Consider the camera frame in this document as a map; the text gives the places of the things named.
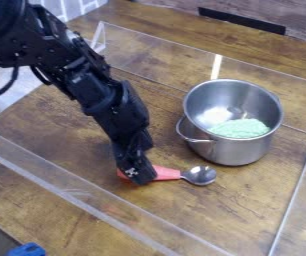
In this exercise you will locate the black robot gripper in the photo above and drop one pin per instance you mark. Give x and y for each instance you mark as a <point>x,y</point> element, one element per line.
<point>124,118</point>

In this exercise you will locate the pink handled metal spoon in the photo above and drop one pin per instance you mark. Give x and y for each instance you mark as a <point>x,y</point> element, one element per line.
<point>199,175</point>

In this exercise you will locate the stainless steel pot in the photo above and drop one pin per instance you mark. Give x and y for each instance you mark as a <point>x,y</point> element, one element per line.
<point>230,119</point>

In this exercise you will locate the blue object at corner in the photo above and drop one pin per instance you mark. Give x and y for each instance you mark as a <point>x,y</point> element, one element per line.
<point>30,249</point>

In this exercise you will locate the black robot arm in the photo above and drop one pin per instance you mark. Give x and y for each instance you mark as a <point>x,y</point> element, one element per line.
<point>36,40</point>

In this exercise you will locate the black strip on table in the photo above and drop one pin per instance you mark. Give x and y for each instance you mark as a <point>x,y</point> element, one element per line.
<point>241,20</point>

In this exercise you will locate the green food lump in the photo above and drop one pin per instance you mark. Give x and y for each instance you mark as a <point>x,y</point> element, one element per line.
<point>241,128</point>

